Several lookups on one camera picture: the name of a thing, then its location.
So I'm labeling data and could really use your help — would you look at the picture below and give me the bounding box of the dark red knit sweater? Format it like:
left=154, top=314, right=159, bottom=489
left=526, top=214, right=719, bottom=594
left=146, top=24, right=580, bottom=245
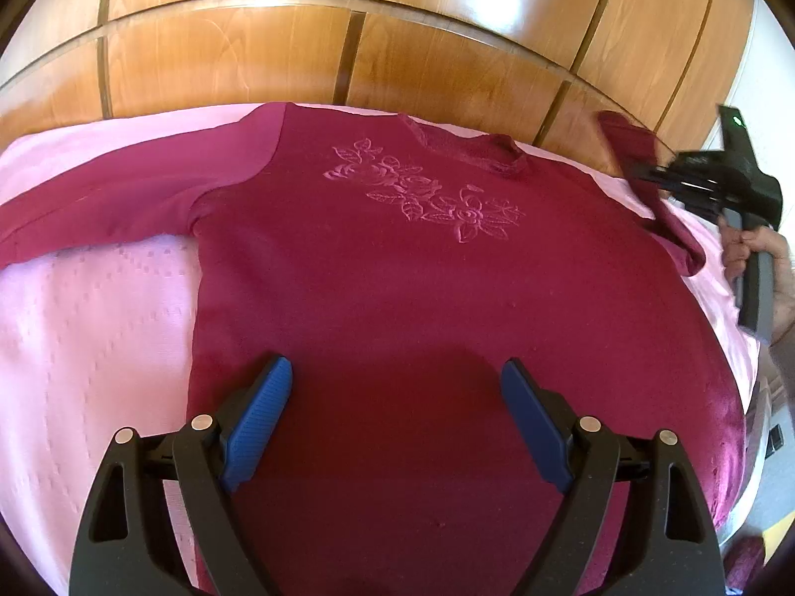
left=1, top=104, right=745, bottom=595

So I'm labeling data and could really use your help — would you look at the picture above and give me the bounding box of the person's right hand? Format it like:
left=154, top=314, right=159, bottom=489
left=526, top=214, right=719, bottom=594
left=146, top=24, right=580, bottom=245
left=718, top=220, right=794, bottom=324

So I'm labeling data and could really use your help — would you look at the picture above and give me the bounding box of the pink quilted bedspread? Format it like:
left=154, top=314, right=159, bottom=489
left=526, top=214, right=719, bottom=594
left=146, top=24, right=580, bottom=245
left=1, top=104, right=760, bottom=595

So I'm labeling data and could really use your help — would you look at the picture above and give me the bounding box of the wooden panelled headboard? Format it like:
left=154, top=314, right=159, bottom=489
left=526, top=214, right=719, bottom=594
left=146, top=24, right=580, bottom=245
left=1, top=0, right=753, bottom=172

